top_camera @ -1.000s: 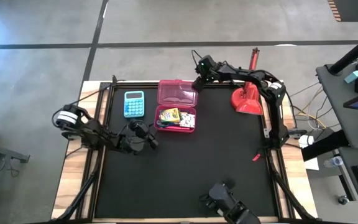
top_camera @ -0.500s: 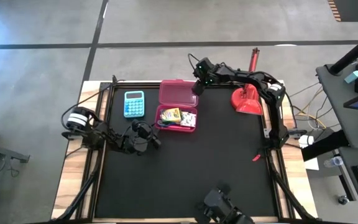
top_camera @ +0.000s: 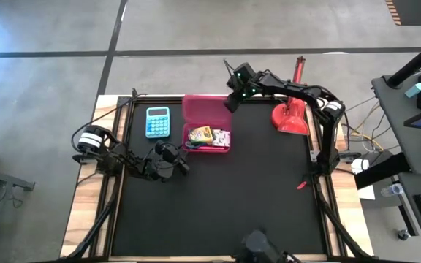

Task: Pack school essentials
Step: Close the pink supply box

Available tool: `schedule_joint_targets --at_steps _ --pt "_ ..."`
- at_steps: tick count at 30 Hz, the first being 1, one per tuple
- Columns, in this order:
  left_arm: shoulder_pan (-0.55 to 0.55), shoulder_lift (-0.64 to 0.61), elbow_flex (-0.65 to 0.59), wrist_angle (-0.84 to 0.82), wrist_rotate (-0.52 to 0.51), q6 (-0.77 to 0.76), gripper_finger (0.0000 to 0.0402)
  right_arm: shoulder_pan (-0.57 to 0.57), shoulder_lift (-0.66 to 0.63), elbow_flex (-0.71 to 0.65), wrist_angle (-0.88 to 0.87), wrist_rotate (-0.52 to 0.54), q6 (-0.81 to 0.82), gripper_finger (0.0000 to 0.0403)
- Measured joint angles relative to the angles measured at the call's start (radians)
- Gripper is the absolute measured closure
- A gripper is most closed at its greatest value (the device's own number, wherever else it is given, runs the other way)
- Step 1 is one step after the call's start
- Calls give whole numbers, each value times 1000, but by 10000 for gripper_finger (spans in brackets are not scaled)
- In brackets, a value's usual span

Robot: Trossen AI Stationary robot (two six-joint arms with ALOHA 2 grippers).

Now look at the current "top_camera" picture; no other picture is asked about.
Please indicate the black table-level camera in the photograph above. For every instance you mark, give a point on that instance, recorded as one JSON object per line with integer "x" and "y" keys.
{"x": 258, "y": 248}

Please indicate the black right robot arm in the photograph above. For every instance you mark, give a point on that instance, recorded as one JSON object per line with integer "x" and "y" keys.
{"x": 305, "y": 91}

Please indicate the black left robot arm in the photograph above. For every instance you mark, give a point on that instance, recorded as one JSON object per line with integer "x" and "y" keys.
{"x": 115, "y": 160}

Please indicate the white paper sheet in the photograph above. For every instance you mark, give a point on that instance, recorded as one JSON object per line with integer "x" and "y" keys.
{"x": 367, "y": 193}

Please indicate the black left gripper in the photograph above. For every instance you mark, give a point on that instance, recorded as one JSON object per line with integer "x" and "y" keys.
{"x": 164, "y": 164}

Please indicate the clear water bottle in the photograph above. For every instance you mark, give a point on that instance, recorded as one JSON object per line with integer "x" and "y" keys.
{"x": 391, "y": 190}

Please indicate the teal calculator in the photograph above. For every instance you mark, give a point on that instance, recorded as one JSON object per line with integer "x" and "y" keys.
{"x": 157, "y": 124}

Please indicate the small red tool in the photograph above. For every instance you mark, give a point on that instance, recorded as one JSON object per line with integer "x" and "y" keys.
{"x": 301, "y": 185}

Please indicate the pink plastic pencil box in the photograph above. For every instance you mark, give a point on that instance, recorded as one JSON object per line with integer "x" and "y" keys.
{"x": 205, "y": 109}

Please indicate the black table mat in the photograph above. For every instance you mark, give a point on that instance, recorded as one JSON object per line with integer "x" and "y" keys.
{"x": 214, "y": 204}

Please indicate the black pole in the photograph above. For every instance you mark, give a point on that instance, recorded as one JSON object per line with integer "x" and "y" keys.
{"x": 415, "y": 62}

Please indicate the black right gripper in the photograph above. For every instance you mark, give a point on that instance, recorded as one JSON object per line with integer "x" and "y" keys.
{"x": 245, "y": 93}

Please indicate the orange striped floor mat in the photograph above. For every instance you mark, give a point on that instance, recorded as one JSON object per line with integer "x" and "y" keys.
{"x": 415, "y": 11}

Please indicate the yellow green crayon box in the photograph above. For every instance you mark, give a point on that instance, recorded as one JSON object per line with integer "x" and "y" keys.
{"x": 200, "y": 135}

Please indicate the dark grey side desk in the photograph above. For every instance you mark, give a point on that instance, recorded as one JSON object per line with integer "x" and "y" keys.
{"x": 397, "y": 128}

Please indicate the white adapter block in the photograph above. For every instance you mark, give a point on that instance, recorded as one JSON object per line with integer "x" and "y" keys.
{"x": 359, "y": 165}

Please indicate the black caster wheel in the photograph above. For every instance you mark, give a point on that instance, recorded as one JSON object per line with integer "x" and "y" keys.
{"x": 404, "y": 234}

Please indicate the teal block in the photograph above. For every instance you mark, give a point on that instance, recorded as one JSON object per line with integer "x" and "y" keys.
{"x": 414, "y": 90}

